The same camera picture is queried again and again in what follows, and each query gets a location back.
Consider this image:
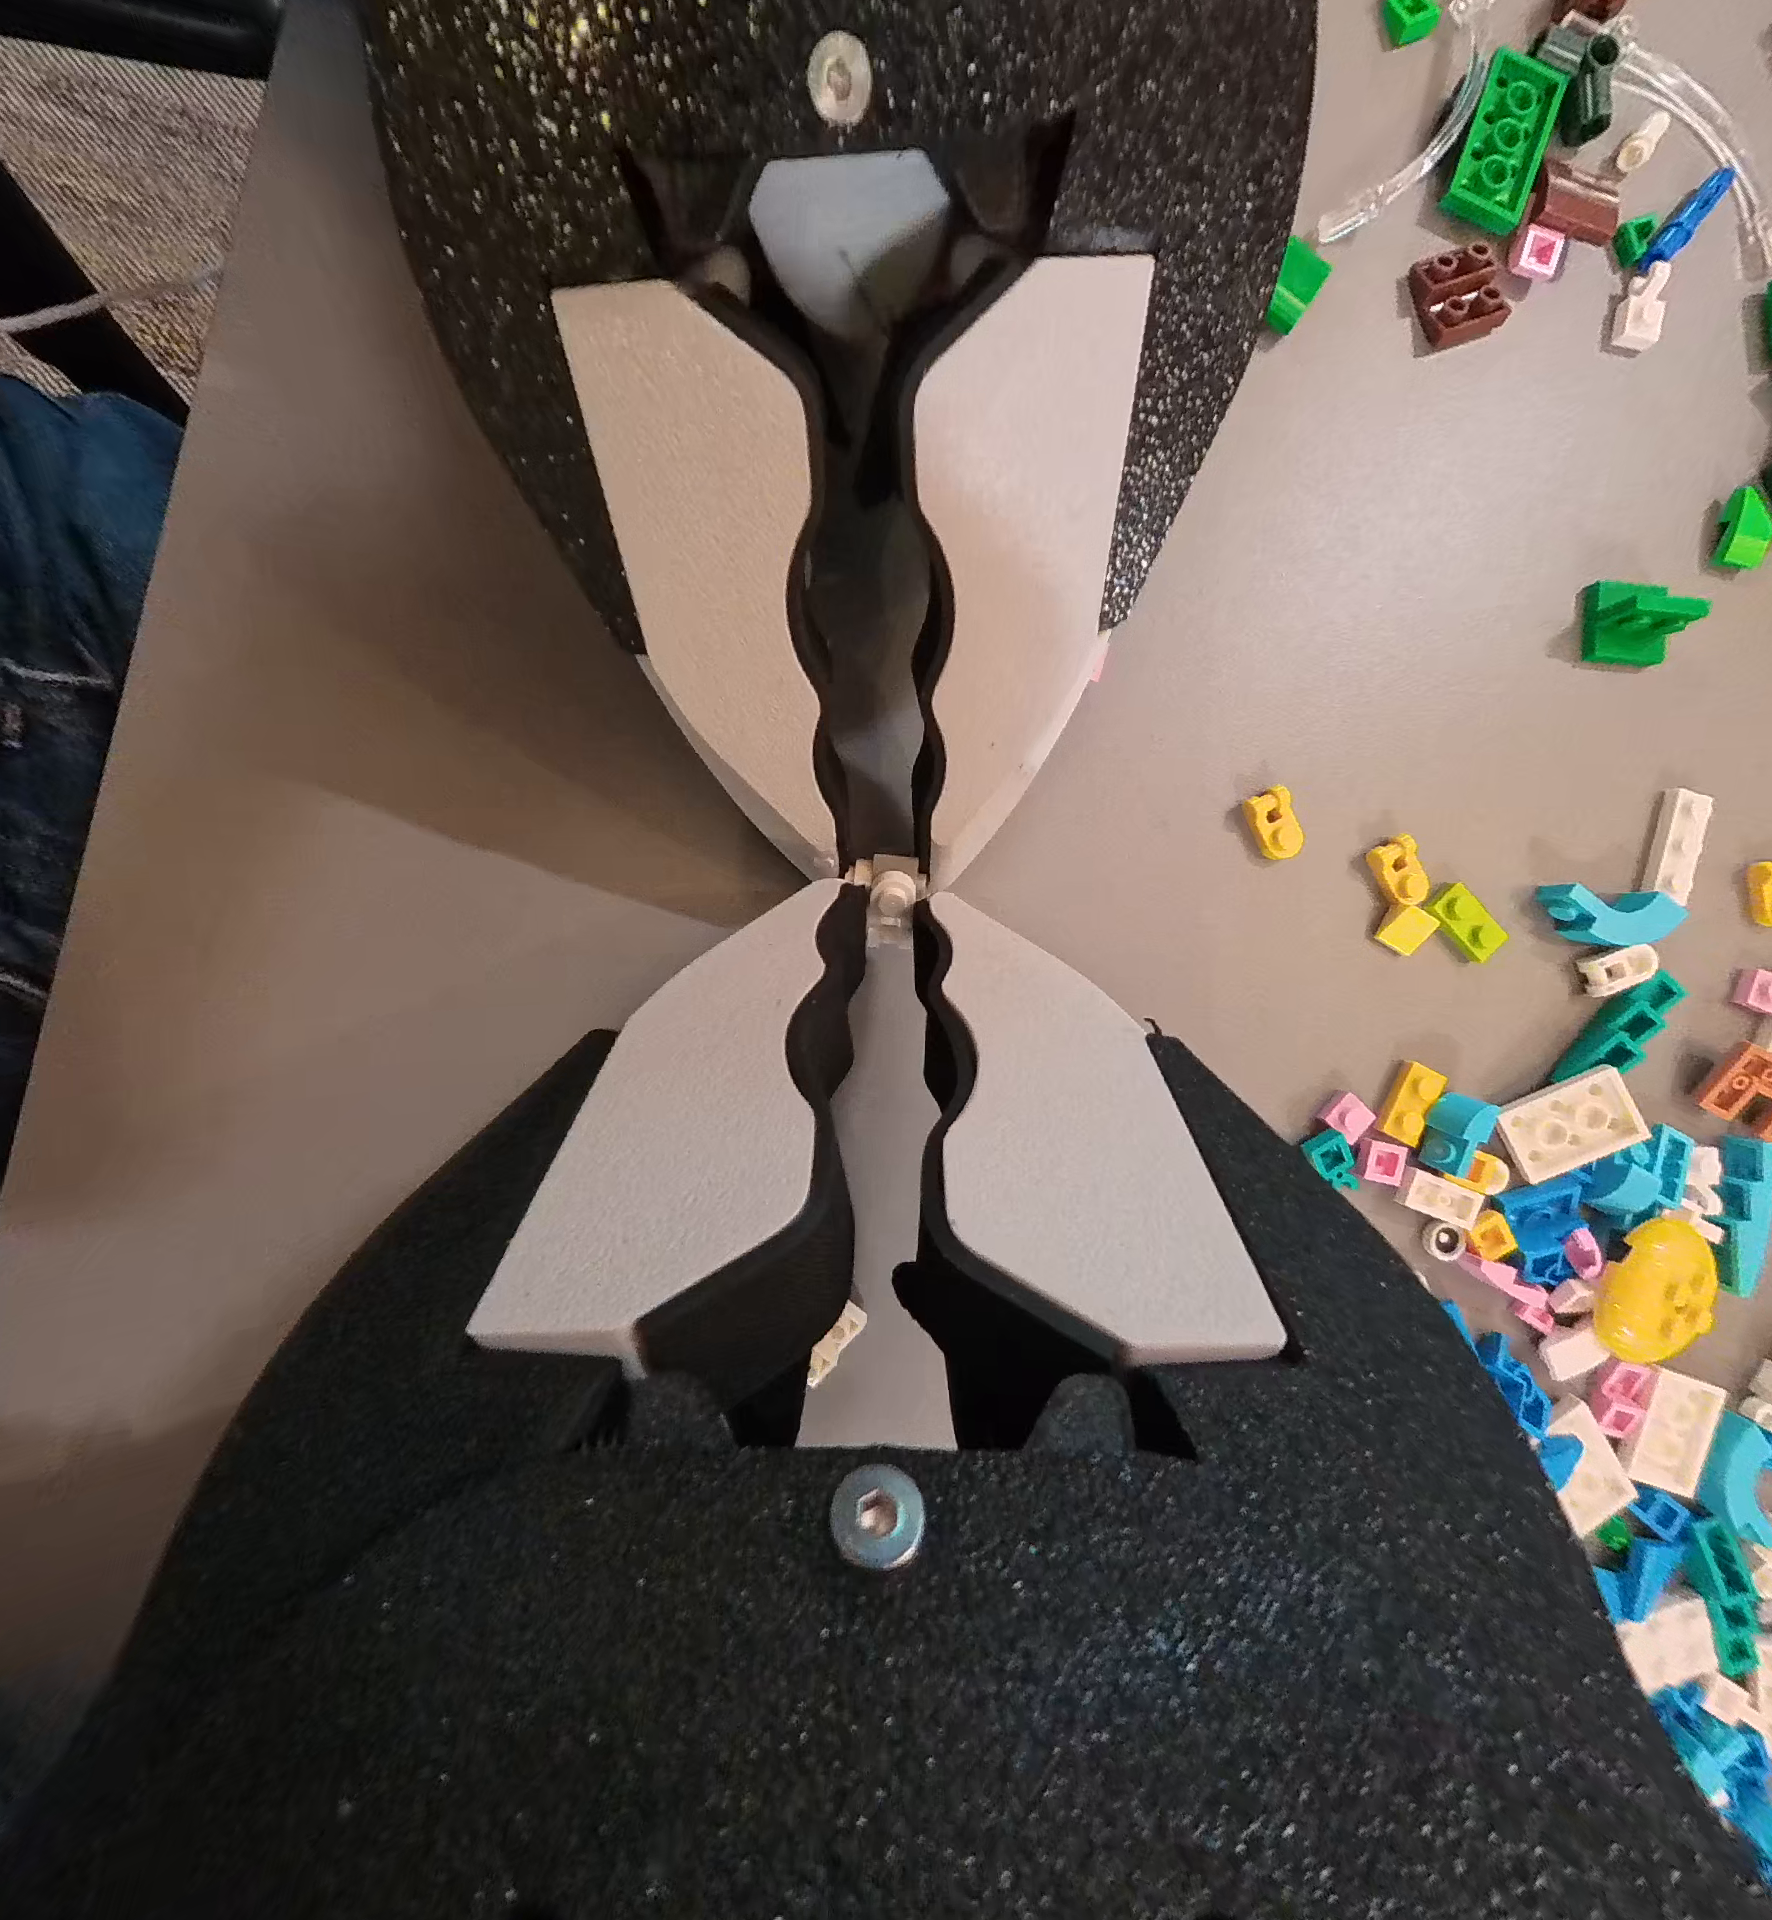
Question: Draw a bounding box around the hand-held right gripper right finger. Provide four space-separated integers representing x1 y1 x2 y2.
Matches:
895 893 1290 1416

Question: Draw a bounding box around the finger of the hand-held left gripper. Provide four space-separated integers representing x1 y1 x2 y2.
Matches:
549 273 850 876
900 247 1162 885

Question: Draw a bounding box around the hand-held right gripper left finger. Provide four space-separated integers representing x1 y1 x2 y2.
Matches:
464 877 869 1416

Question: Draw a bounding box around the bright green lego slope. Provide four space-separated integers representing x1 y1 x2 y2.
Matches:
1263 236 1336 338

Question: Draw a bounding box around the brown lego brick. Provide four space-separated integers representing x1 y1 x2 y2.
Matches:
1407 238 1516 356

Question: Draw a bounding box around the clear curved lego piece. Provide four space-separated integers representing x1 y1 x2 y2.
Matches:
1314 14 1772 276

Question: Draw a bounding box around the pile of colourful lego bricks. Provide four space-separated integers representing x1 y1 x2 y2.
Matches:
1303 942 1772 1899

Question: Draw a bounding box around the light blue lego arch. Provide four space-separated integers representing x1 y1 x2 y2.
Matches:
1537 882 1691 949

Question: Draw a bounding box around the large green lego brick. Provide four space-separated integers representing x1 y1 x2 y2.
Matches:
1435 44 1572 236

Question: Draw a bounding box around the long white lego plate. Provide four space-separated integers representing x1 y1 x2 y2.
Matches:
1644 787 1719 908

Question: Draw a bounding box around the person's leg in jeans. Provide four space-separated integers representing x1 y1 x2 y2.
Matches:
0 371 187 1502

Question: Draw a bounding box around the white cable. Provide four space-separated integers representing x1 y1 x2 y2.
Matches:
0 261 226 339

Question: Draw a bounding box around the green lego bracket piece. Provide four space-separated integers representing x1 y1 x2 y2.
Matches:
1581 578 1716 669

